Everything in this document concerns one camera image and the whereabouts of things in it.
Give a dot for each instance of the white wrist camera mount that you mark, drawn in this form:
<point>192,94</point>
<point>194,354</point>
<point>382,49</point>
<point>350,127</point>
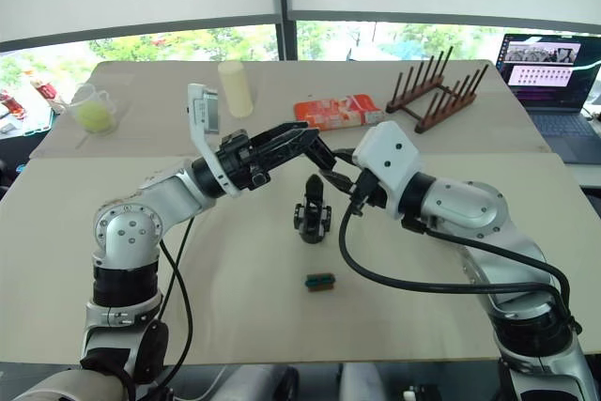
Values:
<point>389,147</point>
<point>202,114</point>

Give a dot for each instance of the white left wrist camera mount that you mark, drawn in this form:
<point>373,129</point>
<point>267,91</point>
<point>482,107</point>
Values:
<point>202,114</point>

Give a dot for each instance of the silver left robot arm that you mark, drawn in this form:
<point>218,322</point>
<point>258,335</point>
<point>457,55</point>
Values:
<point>127,232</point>

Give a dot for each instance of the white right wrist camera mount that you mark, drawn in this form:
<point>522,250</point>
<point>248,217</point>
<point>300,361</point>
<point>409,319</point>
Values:
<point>389,147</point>

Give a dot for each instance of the brown wooden peg rack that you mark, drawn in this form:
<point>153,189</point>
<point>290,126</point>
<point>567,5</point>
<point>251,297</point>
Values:
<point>446,112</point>

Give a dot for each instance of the red white packaged item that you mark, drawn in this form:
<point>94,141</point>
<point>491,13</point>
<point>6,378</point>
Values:
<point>47,91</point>
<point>11,107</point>

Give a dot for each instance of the clear plastic measuring cup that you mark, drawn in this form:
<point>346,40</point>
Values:
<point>89,91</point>

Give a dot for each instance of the yellow-green ball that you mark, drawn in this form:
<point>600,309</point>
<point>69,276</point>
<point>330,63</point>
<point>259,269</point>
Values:
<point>94,117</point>

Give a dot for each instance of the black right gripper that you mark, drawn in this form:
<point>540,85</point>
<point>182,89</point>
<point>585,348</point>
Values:
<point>366,192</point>

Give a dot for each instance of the cream cylinder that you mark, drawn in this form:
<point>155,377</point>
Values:
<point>237,91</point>

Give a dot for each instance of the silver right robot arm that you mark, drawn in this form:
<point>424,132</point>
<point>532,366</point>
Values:
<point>469,204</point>

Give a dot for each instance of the open laptop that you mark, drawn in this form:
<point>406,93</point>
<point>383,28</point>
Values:
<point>540,77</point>

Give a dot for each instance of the green and brown screw box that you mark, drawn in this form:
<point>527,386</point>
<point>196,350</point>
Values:
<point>319,282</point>

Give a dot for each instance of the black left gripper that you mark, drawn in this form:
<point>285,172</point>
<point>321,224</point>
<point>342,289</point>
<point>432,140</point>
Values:
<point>244,161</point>

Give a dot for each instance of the orange white snack package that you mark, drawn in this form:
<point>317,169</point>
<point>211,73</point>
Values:
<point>338,112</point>

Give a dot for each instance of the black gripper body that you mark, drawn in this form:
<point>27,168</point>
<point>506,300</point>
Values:
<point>312,225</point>

